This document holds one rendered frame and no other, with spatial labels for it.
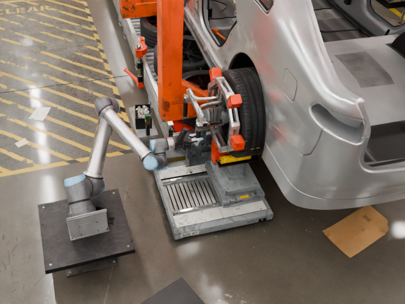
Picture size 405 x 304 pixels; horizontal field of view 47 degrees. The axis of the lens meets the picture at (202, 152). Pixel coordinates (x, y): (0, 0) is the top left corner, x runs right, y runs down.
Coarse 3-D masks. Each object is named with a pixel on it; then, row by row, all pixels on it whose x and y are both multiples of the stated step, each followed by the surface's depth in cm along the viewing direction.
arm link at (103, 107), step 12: (96, 108) 318; (108, 108) 317; (108, 120) 316; (120, 120) 315; (120, 132) 313; (132, 132) 314; (132, 144) 310; (144, 144) 313; (144, 156) 307; (156, 156) 313; (156, 168) 309
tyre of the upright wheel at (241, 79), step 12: (228, 72) 334; (240, 72) 331; (252, 72) 332; (240, 84) 321; (252, 84) 322; (252, 96) 318; (240, 108) 320; (252, 108) 317; (264, 108) 319; (252, 120) 319; (264, 120) 321; (252, 132) 322; (264, 132) 324; (252, 144) 328; (264, 144) 332; (240, 156) 341
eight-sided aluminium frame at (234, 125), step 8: (216, 80) 334; (224, 80) 333; (208, 88) 357; (216, 88) 357; (224, 88) 325; (208, 96) 362; (224, 96) 323; (232, 120) 319; (216, 128) 368; (232, 128) 320; (216, 144) 361; (224, 144) 357; (224, 152) 348
